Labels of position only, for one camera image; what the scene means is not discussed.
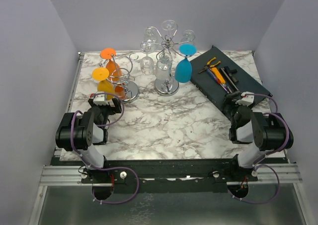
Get small chrome glass rack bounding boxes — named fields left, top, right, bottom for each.
left=99, top=52, right=139, bottom=103

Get clear wine glass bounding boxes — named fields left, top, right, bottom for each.
left=180, top=30, right=195, bottom=45
left=140, top=41, right=155, bottom=75
left=144, top=27, right=157, bottom=44
left=155, top=52, right=172, bottom=80

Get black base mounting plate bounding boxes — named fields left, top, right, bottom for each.
left=49, top=148, right=286, bottom=195

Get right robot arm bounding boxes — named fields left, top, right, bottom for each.
left=221, top=91, right=294, bottom=181

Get black metal tool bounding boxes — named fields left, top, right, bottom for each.
left=224, top=66, right=237, bottom=77

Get blue plastic goblet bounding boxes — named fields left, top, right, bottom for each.
left=174, top=44, right=197, bottom=83

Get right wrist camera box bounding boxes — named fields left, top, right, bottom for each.
left=235, top=91, right=255, bottom=106

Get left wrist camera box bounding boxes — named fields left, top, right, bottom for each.
left=90, top=93, right=107, bottom=106

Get blue red screwdriver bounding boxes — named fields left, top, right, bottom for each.
left=207, top=69, right=220, bottom=84

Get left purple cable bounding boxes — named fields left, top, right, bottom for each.
left=69, top=92, right=140, bottom=206

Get yellow plastic goblet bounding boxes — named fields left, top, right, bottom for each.
left=92, top=67, right=115, bottom=94

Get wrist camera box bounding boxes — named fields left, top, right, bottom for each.
left=90, top=93, right=107, bottom=106
left=235, top=91, right=255, bottom=106

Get aluminium rail frame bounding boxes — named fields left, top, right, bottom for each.
left=31, top=62, right=306, bottom=225

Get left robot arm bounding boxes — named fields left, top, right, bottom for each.
left=55, top=97, right=123, bottom=183

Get orange plastic goblet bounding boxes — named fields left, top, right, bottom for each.
left=100, top=48, right=125, bottom=99

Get clear wine glass front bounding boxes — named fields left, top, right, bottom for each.
left=140, top=41, right=155, bottom=75

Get tall chrome glass rack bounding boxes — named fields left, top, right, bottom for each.
left=140, top=20, right=197, bottom=96

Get yellow utility knife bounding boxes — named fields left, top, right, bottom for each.
left=212, top=67, right=226, bottom=84

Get yellow handled pliers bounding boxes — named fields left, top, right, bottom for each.
left=198, top=57, right=221, bottom=74

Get tall clear flute glass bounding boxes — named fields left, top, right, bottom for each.
left=161, top=19, right=178, bottom=38

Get dark flat equipment box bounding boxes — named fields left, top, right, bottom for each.
left=190, top=46, right=272, bottom=110

